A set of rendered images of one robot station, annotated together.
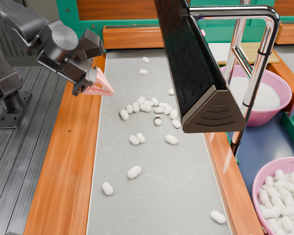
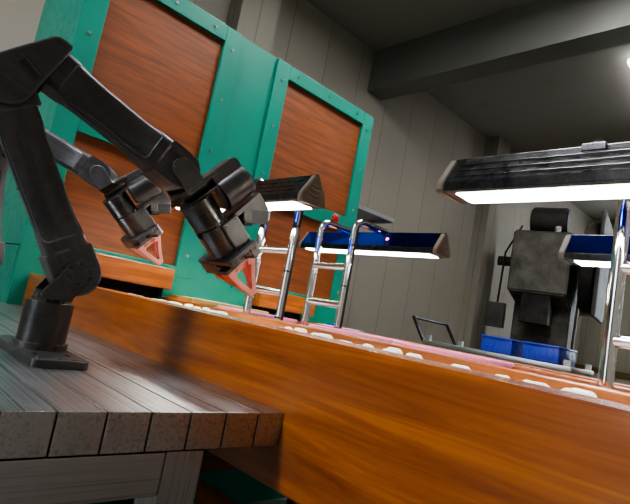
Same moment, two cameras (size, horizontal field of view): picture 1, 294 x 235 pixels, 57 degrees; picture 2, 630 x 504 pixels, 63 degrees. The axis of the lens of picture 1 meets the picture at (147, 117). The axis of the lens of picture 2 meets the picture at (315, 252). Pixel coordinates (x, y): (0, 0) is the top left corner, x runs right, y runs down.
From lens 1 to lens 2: 104 cm
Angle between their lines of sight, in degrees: 61
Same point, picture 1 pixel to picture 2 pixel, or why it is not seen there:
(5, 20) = (88, 159)
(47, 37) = (137, 178)
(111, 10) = (93, 236)
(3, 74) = not seen: outside the picture
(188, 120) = (304, 190)
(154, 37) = (145, 271)
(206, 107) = (311, 184)
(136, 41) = (122, 272)
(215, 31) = (200, 286)
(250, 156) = not seen: hidden behind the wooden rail
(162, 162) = not seen: hidden behind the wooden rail
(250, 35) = (232, 298)
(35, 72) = not seen: outside the picture
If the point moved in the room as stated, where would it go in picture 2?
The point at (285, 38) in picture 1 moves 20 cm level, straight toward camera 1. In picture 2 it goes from (265, 300) to (272, 301)
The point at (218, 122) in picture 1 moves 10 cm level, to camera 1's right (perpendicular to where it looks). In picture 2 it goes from (315, 197) to (346, 209)
